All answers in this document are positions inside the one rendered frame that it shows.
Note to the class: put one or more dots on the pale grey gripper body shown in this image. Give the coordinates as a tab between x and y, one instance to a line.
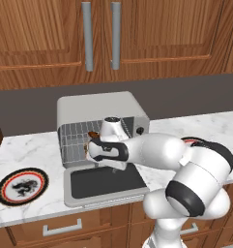
113	166

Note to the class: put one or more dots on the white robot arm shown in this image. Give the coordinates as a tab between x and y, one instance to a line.
192	174

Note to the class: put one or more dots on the toaster oven glass door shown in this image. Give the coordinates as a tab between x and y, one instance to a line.
105	184

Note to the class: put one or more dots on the brown hotdog bun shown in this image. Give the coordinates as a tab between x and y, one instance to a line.
86	151

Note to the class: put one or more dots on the brown chicken drumstick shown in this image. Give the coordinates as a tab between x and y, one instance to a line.
93	133

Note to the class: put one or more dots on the black toaster oven knob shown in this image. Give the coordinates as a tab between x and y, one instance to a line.
139	130

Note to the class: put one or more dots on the silver toaster oven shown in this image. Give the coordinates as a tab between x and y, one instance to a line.
95	108

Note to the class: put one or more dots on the wooden drawer front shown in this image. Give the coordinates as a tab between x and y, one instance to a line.
137	223
98	219

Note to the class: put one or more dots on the red black rimmed plate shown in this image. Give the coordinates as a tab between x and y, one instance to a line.
192	139

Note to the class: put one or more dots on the dragon print round plate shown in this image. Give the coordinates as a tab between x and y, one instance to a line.
22	186

